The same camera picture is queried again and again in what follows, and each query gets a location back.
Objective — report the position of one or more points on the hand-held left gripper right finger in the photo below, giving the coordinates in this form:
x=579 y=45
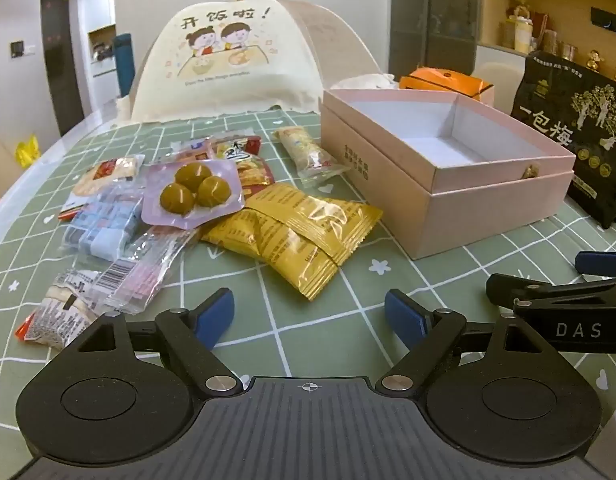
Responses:
x=403 y=316

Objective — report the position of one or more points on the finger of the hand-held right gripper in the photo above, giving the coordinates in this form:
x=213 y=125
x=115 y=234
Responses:
x=507 y=289
x=600 y=262

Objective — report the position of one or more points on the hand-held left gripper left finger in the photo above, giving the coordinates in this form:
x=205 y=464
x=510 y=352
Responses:
x=219 y=316

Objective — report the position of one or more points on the yellow snack packet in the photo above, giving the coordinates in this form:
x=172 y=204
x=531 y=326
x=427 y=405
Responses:
x=333 y=220
x=273 y=245

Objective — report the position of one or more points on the clear barcode snack packet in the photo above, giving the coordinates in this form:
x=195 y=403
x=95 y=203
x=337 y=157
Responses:
x=138 y=270

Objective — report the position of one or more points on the pink gift box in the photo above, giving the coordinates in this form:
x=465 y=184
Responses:
x=437 y=195

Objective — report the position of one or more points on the purple green plum pack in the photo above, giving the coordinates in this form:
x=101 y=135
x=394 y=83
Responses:
x=193 y=190

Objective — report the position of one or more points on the red orange snack packet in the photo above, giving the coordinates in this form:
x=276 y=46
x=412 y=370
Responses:
x=248 y=165

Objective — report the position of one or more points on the white packet with black text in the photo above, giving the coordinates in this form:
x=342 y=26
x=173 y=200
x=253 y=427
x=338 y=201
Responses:
x=63 y=312

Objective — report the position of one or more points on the clear rice cracker packet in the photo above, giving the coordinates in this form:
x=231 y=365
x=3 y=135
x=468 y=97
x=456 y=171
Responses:
x=308 y=155

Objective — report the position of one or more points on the green checkered tablecloth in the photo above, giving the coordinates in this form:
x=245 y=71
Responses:
x=308 y=290

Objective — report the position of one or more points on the black plum snack bag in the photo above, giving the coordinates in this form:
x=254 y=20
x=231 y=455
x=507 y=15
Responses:
x=572 y=130

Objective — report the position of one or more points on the clear bag of blue candies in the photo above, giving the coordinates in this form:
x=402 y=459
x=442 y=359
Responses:
x=105 y=227

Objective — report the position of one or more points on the small red packet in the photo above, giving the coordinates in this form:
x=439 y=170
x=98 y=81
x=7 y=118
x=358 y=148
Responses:
x=70 y=213

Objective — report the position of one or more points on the cream cracker packet red print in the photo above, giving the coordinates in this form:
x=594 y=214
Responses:
x=105 y=175

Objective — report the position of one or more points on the orange box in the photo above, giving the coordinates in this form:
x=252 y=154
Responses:
x=442 y=82

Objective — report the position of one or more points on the white tissue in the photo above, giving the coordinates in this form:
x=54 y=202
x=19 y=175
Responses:
x=363 y=82

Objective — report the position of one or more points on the yellow jar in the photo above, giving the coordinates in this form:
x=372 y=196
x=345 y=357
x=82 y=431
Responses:
x=518 y=35

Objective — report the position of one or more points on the yellow plastic bag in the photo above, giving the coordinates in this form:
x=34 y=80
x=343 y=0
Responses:
x=28 y=152

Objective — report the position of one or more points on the cream printed food cover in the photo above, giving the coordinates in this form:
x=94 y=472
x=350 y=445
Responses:
x=223 y=55

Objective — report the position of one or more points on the dark glass cabinet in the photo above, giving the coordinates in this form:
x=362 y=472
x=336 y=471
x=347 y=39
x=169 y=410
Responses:
x=432 y=15

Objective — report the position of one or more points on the dark door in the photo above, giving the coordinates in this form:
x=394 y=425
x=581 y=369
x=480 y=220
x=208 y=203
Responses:
x=60 y=55

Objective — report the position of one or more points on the wall switch panel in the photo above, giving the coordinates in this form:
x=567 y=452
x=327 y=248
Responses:
x=17 y=48

